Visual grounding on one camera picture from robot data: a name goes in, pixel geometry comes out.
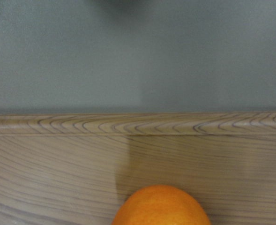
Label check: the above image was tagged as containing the orange fruit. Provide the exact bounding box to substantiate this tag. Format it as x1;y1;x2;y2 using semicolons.
112;185;211;225

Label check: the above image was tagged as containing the wooden serving board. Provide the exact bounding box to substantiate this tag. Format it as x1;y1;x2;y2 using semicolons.
0;112;276;225

